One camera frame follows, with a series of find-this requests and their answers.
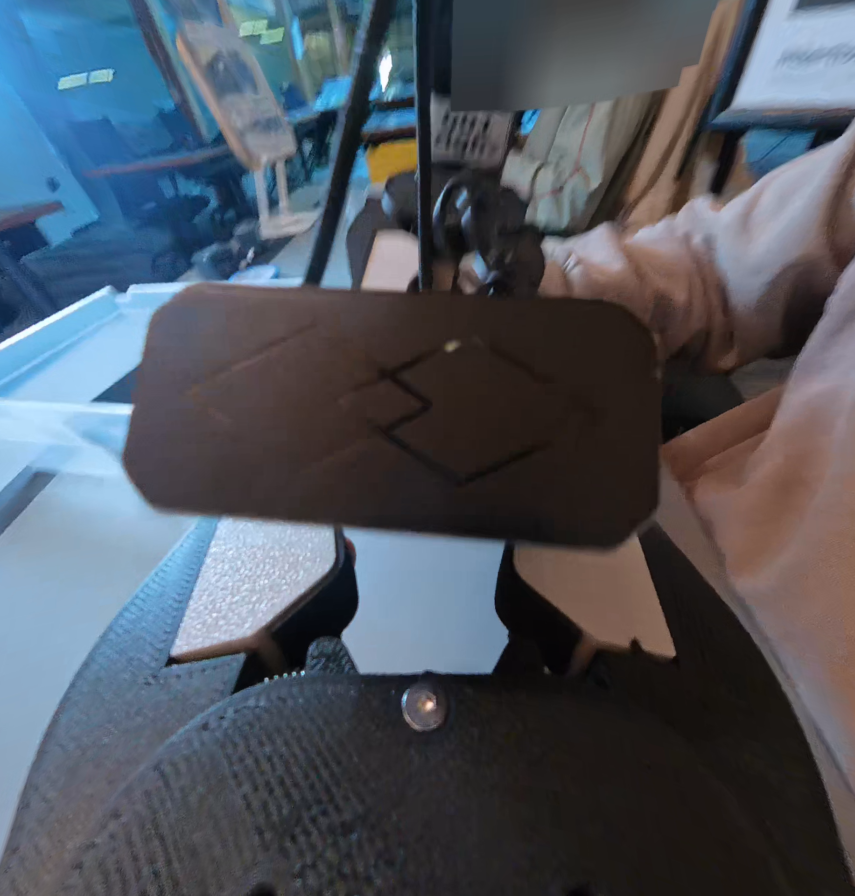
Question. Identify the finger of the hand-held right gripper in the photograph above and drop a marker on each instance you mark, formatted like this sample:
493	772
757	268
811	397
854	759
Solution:
392	260

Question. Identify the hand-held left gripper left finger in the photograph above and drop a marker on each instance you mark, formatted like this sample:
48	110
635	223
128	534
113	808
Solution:
259	581

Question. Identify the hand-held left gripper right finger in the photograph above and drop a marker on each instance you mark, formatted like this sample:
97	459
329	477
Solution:
588	595

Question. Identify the black multi-port usb hub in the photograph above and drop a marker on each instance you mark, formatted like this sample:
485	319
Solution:
294	420

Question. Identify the person's right forearm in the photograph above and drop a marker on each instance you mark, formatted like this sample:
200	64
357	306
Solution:
714	266

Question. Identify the yellow bin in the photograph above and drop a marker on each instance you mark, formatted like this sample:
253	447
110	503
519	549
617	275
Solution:
389	161

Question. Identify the white perforated box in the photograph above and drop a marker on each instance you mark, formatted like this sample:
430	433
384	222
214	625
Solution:
469	133

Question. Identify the wooden easel with poster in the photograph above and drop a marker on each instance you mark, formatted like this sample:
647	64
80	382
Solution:
242	105

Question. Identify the white sign board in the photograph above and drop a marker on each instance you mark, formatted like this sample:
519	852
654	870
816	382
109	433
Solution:
805	63

